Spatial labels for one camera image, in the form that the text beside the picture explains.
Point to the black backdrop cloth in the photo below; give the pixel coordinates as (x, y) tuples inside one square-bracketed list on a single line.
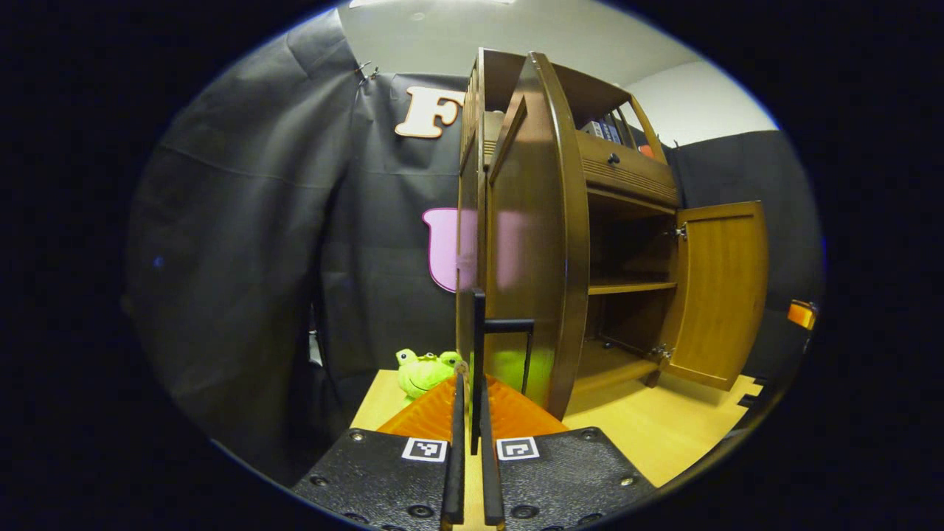
[(236, 258)]

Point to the wooden cabinet drawer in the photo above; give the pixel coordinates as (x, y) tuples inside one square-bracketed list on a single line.
[(627, 177)]

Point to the wooden double-door shoe cabinet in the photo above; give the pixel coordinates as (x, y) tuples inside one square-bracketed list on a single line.
[(467, 184)]

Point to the row of blue white books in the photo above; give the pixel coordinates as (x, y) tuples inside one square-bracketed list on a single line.
[(605, 130)]

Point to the wooden cabinet shelf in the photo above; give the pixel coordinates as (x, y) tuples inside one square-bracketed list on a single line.
[(627, 287)]

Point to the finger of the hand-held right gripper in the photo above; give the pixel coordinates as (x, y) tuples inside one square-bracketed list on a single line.
[(802, 315)]

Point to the green frog plush toy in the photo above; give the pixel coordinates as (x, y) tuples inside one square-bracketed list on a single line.
[(420, 375)]

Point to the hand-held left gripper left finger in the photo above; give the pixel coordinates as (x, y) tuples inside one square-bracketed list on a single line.
[(456, 479)]

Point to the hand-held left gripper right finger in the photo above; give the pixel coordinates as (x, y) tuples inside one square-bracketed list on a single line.
[(490, 479)]

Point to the wooden shoe cabinet door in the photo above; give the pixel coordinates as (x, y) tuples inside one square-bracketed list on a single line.
[(719, 295), (531, 221)]

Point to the metal door hinge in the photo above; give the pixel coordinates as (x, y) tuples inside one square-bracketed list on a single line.
[(679, 231), (660, 352)]

